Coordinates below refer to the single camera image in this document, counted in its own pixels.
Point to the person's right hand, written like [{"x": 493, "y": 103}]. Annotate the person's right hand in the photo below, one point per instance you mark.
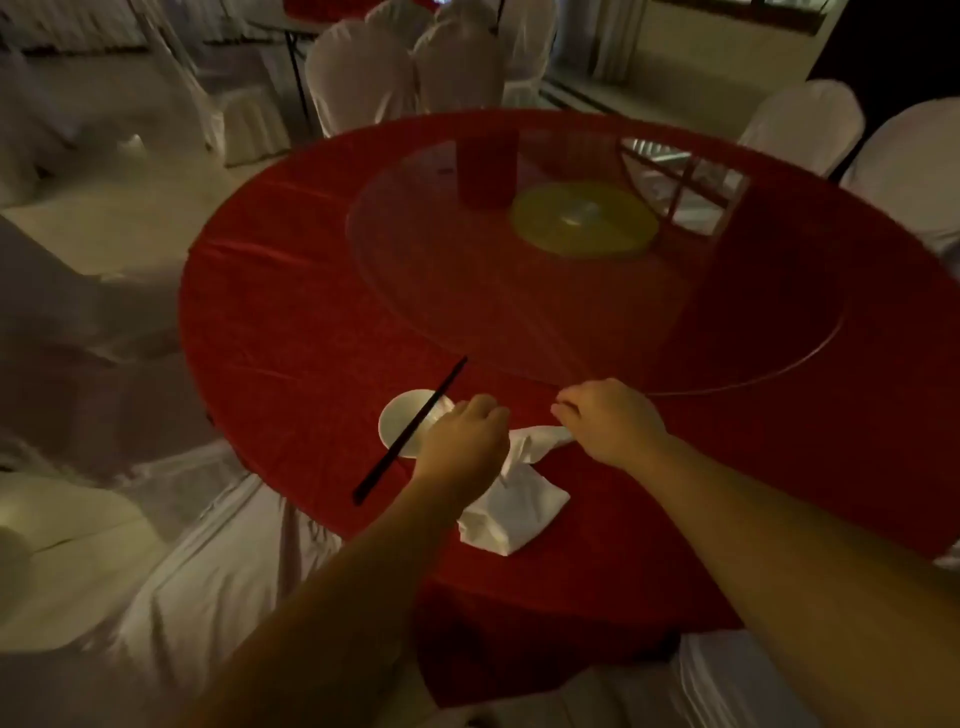
[{"x": 615, "y": 424}]

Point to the person's left hand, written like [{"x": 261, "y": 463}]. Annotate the person's left hand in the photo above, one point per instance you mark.
[{"x": 461, "y": 450}]

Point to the person's left fingers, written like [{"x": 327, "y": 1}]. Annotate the person's left fingers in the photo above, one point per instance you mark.
[{"x": 484, "y": 409}]

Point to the person's right fingers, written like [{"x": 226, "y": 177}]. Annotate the person's right fingers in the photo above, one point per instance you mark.
[{"x": 571, "y": 412}]

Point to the white cloth napkin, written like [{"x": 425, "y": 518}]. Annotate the white cloth napkin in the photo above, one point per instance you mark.
[{"x": 514, "y": 506}]

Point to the person's right forearm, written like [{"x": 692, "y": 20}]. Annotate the person's right forearm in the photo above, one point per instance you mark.
[{"x": 795, "y": 585}]

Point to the person's left forearm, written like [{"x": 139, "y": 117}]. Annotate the person's left forearm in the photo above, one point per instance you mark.
[{"x": 330, "y": 622}]

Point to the black chopsticks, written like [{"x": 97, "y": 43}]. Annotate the black chopsticks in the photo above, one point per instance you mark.
[{"x": 409, "y": 431}]

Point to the small white bowl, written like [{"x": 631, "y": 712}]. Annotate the small white bowl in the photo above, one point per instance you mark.
[{"x": 401, "y": 420}]

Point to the round glass turntable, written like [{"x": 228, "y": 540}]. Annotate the round glass turntable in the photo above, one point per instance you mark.
[{"x": 525, "y": 315}]

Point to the red tablecloth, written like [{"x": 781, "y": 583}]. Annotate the red tablecloth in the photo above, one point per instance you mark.
[{"x": 315, "y": 337}]

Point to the yellow turntable base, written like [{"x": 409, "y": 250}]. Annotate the yellow turntable base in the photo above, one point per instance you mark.
[{"x": 585, "y": 221}]

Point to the white covered chair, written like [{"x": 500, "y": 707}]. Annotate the white covered chair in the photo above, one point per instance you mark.
[
  {"x": 806, "y": 124},
  {"x": 232, "y": 112},
  {"x": 461, "y": 67},
  {"x": 911, "y": 172},
  {"x": 217, "y": 570},
  {"x": 529, "y": 45},
  {"x": 739, "y": 682},
  {"x": 360, "y": 75},
  {"x": 90, "y": 352}
]

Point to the white curtain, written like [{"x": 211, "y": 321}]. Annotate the white curtain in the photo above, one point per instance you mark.
[{"x": 604, "y": 37}]

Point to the folding table with red cloth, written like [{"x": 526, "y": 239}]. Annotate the folding table with red cloth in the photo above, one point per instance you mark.
[{"x": 322, "y": 11}]

